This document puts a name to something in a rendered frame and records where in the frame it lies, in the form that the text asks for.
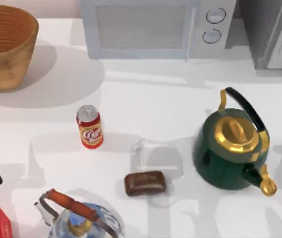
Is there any microwave knob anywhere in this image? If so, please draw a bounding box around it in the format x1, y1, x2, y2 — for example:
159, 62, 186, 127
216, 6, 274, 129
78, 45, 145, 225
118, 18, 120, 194
202, 28, 223, 45
206, 7, 227, 24

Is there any green and gold kettle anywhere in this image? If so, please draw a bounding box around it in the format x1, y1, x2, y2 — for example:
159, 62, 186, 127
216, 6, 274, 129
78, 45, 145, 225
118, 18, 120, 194
192, 87, 278, 197

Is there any brown bread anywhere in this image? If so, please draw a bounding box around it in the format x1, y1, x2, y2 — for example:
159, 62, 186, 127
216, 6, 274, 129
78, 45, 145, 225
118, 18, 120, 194
123, 170, 168, 197

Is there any red and white can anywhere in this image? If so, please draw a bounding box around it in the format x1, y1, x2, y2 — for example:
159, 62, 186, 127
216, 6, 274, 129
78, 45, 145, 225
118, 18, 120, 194
76, 105, 104, 150

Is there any microwave door handle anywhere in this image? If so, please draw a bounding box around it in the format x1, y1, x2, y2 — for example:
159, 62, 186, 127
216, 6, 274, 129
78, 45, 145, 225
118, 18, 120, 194
185, 6, 196, 61

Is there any woven brown basket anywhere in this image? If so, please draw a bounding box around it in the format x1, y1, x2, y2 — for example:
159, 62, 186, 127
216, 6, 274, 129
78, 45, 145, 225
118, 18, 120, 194
0, 4, 40, 93

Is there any pale microwave oven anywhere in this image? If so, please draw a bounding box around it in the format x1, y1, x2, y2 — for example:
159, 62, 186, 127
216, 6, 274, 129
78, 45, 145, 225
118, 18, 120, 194
79, 0, 237, 61

